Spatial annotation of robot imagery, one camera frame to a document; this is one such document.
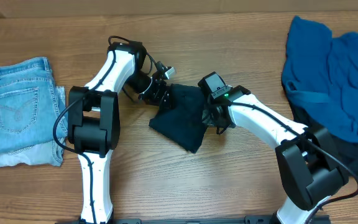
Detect dark navy shirt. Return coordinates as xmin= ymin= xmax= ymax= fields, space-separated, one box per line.
xmin=149 ymin=84 xmax=207 ymax=154

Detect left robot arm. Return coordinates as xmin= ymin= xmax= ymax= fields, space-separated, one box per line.
xmin=68 ymin=39 xmax=175 ymax=223

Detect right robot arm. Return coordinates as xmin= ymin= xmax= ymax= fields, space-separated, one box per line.
xmin=198 ymin=72 xmax=349 ymax=223

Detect blue crumpled shirt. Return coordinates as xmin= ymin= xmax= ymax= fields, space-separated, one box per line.
xmin=282 ymin=16 xmax=358 ymax=142

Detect folded light blue jeans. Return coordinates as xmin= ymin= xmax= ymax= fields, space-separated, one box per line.
xmin=0 ymin=57 xmax=67 ymax=167

